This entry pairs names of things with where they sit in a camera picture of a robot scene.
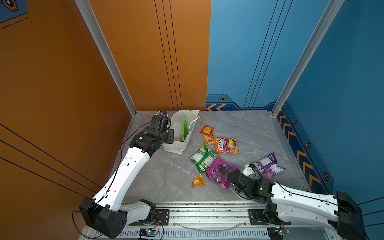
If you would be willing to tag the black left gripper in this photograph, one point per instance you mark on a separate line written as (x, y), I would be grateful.
(170, 132)

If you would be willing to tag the green cucumber chips bag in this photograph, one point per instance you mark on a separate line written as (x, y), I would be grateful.
(185, 129)

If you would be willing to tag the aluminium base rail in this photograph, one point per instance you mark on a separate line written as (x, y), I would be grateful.
(210, 214)

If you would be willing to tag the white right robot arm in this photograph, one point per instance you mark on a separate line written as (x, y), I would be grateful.
(287, 205)

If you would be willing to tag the red snack packet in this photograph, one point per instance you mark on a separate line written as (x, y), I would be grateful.
(207, 130)

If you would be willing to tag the right green circuit board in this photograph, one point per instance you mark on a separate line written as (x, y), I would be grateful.
(278, 233)

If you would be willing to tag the left aluminium corner post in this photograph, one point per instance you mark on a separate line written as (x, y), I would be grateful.
(101, 42)

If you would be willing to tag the right aluminium corner post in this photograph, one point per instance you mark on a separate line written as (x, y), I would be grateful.
(318, 34)

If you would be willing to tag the aluminium corner post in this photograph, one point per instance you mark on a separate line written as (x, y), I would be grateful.
(101, 42)
(318, 34)

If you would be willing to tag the left green circuit board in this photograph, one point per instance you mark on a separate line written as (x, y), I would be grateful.
(148, 233)

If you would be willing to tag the small orange snack packet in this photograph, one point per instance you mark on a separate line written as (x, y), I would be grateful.
(208, 139)

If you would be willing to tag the green circuit board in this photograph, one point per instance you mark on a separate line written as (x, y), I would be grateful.
(148, 233)
(278, 233)

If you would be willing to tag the purple white snack bag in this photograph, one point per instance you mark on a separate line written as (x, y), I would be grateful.
(267, 167)

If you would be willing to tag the green white snack bag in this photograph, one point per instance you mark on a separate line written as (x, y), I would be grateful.
(203, 158)

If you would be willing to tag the purple grape candy bag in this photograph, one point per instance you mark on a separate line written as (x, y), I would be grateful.
(219, 170)

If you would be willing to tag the small orange candy wrapper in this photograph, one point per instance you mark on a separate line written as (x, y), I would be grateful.
(198, 182)

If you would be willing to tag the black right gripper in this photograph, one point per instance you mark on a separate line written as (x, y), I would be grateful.
(228, 174)

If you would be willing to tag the white paper bag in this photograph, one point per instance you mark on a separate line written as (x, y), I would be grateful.
(178, 147)

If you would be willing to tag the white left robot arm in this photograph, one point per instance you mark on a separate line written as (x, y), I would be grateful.
(103, 212)

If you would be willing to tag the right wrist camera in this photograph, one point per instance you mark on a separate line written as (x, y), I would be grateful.
(250, 170)

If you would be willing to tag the orange Fox's candy bag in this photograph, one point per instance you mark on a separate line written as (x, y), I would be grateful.
(226, 146)

